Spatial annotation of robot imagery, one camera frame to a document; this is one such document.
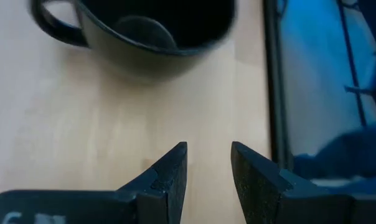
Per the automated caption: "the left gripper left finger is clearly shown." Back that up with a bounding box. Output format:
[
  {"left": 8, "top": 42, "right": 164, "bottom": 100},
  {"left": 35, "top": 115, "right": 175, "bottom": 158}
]
[{"left": 0, "top": 141, "right": 188, "bottom": 224}]

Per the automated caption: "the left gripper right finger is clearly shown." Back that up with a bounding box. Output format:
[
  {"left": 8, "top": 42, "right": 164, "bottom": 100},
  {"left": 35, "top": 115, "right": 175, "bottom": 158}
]
[{"left": 230, "top": 141, "right": 376, "bottom": 224}]

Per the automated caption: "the black mug grey inside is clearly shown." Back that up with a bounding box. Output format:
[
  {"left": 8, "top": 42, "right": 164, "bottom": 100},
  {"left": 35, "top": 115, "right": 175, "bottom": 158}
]
[{"left": 29, "top": 0, "right": 238, "bottom": 80}]

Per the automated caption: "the black aluminium table frame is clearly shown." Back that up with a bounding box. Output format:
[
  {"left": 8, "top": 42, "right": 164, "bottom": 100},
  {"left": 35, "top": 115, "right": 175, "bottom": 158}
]
[{"left": 262, "top": 0, "right": 295, "bottom": 170}]

